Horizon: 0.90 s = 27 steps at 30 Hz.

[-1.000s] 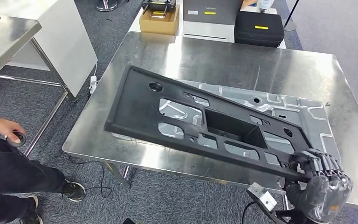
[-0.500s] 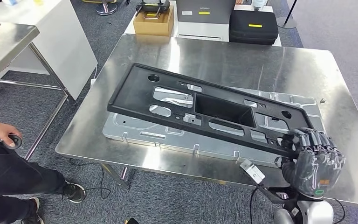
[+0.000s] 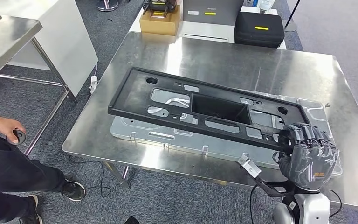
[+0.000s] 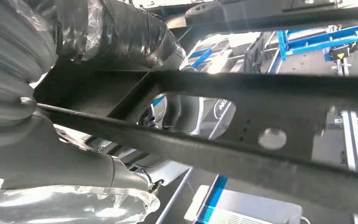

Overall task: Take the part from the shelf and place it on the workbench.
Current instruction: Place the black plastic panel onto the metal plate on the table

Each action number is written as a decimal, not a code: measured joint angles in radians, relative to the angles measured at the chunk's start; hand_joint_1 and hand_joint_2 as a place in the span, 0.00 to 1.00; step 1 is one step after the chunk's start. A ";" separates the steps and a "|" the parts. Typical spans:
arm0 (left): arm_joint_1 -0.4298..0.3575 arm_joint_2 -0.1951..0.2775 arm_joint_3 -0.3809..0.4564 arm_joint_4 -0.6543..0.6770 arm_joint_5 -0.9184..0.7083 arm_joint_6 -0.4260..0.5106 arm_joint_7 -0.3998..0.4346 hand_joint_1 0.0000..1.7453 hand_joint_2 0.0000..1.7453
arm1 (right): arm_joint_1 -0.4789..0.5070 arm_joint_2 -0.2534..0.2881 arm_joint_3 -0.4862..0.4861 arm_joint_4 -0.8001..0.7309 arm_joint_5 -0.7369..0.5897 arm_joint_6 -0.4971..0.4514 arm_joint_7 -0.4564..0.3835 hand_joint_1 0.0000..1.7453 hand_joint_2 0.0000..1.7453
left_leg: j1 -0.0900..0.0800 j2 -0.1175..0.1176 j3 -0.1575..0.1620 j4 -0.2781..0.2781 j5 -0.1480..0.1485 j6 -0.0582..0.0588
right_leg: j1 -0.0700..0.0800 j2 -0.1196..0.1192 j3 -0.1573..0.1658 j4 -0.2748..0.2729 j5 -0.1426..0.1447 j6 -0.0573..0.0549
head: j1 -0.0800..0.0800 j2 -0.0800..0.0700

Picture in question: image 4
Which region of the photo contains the blue machine frame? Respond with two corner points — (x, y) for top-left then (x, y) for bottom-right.
(275, 24), (358, 63)

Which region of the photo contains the white box with blue stripe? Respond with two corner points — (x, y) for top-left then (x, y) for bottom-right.
(183, 175), (303, 224)

